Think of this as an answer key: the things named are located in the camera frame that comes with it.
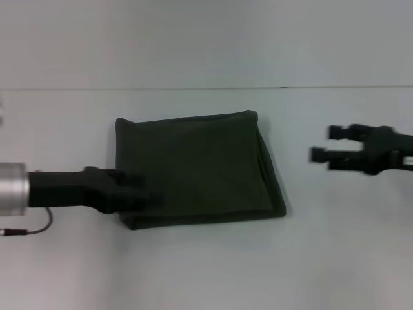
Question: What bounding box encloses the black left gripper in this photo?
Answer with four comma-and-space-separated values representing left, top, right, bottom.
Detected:
27, 165, 165, 216

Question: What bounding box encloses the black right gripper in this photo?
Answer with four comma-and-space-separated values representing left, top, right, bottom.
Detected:
308, 123, 413, 177

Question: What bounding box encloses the dark green shirt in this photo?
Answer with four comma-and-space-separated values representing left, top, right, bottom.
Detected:
114, 110, 288, 231

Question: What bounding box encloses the left arm cable with connector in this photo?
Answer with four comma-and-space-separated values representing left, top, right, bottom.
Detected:
0, 206, 54, 238

